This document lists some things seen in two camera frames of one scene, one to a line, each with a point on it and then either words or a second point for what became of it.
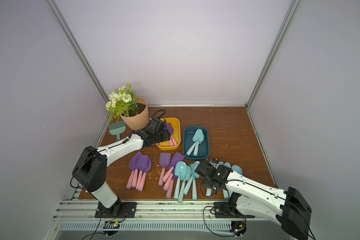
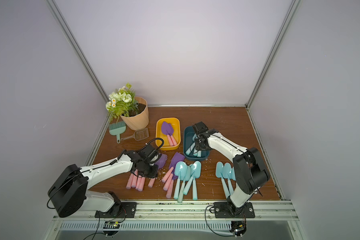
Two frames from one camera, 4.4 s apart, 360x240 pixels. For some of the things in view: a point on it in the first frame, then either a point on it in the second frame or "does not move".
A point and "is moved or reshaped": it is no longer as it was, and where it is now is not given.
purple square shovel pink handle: x=172 y=142 does not move
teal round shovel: x=198 y=135 does not move
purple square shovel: x=164 y=160 is moved or reshaped
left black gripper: x=167 y=135 → x=154 y=174
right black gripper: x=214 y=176 → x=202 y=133
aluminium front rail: x=79 y=210 does not move
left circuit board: x=111 y=224 does not move
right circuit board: x=238 y=227 does not move
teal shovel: x=180 y=169 does not move
